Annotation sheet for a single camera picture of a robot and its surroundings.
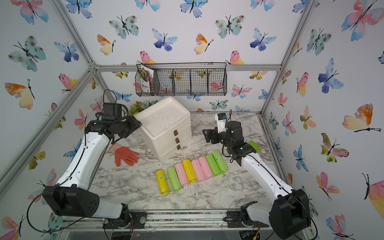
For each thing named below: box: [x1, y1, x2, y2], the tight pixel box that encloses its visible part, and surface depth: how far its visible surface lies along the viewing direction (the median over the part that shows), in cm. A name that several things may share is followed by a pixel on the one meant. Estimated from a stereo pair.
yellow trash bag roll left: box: [156, 170, 169, 195], surface depth 86 cm
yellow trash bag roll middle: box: [182, 159, 197, 184], surface depth 88 cm
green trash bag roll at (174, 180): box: [167, 167, 182, 192], surface depth 86 cm
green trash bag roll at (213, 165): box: [205, 154, 222, 177], surface depth 91 cm
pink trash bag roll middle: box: [191, 159, 206, 182], surface depth 89 cm
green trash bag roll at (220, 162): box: [212, 150, 229, 174], surface depth 93 cm
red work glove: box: [109, 143, 140, 167], surface depth 96 cm
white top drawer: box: [140, 116, 192, 142], surface depth 83 cm
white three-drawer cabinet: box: [134, 96, 193, 161], surface depth 88 cm
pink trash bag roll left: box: [174, 162, 189, 188], surface depth 88 cm
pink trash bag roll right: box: [198, 156, 214, 179], surface depth 90 cm
